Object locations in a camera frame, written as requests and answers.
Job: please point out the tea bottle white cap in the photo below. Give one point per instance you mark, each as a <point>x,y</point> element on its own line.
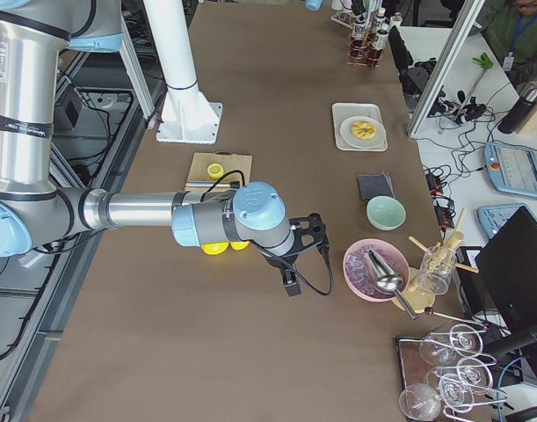
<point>357,43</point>

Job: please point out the lower yellow lemon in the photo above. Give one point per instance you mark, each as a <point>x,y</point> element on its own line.
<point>239,245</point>

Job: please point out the copper wire bottle rack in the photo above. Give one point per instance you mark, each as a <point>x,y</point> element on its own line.
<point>364,60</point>

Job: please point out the yellow lemon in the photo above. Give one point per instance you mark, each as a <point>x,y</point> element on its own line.
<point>215,248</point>
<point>239,245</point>

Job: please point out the wooden cup tree stand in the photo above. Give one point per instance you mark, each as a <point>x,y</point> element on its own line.
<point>419,299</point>

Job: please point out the wine glass rack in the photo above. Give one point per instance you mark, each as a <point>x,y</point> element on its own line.
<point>447,374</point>

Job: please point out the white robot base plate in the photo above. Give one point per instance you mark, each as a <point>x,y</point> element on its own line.
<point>191,120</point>

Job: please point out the blue teach pendant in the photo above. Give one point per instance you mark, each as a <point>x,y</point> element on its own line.
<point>493,217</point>
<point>511,169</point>

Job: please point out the glass mug on stand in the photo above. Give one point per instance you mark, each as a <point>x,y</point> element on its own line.
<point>435,273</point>

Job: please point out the metal ice scoop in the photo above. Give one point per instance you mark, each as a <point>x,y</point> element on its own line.
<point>387,279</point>

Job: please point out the cream serving tray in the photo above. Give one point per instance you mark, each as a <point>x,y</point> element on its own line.
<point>345,115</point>

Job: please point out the braided ring donut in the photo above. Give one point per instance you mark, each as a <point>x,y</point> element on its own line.
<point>363,130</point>

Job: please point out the half lemon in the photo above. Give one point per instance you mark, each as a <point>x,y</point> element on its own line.
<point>215,171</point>

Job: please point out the black monitor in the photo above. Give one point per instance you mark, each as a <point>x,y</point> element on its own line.
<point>508,268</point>

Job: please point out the person in green shirt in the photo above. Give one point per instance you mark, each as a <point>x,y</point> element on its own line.
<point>510,29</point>

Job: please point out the white round plate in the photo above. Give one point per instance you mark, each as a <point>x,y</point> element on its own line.
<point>350,139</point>

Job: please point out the grey folded cloth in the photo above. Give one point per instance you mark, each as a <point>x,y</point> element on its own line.
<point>371,186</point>

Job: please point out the upper yellow lemon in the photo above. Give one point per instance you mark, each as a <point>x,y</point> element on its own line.
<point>215,248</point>

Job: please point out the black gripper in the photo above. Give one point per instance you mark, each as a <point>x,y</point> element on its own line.
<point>278,262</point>

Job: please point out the aluminium frame post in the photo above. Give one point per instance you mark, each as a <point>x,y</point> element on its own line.
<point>462,26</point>

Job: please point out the pink ice bowl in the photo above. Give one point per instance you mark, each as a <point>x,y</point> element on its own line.
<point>356,275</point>

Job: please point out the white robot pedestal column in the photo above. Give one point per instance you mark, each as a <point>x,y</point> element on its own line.
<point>169,30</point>

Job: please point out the mint green bowl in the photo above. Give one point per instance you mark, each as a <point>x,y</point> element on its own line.
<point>385,213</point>

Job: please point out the black water bottle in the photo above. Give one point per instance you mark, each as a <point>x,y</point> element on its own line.
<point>523,106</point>

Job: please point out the wooden cutting board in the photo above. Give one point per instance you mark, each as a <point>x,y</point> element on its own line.
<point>236,172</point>

